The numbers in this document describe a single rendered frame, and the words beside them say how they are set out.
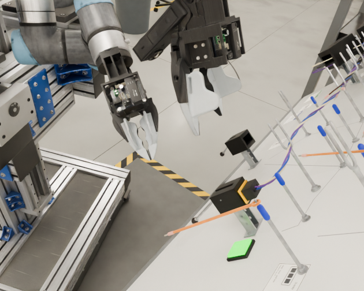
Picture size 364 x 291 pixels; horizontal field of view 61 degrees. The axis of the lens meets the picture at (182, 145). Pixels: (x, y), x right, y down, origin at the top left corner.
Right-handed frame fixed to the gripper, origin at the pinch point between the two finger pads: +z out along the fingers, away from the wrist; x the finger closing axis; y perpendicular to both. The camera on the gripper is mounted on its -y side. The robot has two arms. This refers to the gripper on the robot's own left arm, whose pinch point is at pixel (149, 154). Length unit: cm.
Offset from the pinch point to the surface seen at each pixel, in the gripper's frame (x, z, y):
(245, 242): 9.9, 20.5, 7.9
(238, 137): 22.9, 0.2, -22.0
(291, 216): 18.4, 19.4, 7.9
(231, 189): 11.0, 11.8, 8.5
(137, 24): 28, -202, -275
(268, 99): 113, -51, -221
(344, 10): 81, -31, -40
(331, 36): 77, -27, -48
